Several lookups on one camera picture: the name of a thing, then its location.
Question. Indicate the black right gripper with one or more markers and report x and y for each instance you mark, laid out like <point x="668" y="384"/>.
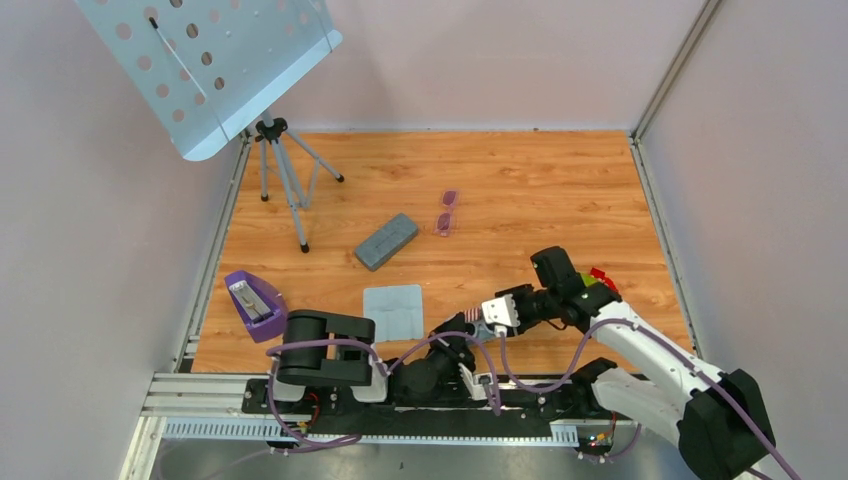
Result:
<point x="517" y="294"/>

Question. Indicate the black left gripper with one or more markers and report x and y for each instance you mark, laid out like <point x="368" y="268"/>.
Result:
<point x="456" y="350"/>

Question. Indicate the flag print glasses case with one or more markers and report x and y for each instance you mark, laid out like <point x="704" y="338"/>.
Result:
<point x="484" y="324"/>

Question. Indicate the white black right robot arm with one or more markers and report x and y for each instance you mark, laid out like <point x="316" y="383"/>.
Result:
<point x="649" y="351"/>

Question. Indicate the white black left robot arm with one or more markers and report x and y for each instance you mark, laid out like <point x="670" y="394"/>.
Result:
<point x="323" y="353"/>

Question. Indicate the pink transparent sunglasses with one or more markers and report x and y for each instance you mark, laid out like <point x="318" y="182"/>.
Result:
<point x="445" y="221"/>

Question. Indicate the green toy brick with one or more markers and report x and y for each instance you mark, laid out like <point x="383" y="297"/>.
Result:
<point x="587" y="279"/>

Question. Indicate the left light blue cloth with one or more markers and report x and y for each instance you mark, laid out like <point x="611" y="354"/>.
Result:
<point x="396" y="310"/>

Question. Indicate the red toy arch block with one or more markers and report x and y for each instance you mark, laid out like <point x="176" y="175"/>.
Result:
<point x="602" y="277"/>

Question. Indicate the grey-green glasses case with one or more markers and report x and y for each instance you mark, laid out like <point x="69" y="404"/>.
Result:
<point x="386" y="241"/>

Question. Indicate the purple glasses case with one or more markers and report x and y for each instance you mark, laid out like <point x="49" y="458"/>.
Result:
<point x="260" y="306"/>

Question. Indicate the perforated metal music stand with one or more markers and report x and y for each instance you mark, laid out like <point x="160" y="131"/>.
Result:
<point x="211" y="70"/>

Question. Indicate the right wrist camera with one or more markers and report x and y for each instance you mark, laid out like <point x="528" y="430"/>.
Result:
<point x="500" y="312"/>

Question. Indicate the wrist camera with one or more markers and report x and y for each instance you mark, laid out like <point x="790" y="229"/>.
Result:
<point x="479" y="386"/>
<point x="500" y="312"/>

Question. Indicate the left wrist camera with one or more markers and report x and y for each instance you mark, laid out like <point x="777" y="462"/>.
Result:
<point x="479" y="386"/>

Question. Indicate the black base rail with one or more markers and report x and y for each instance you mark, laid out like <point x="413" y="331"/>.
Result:
<point x="237" y="407"/>

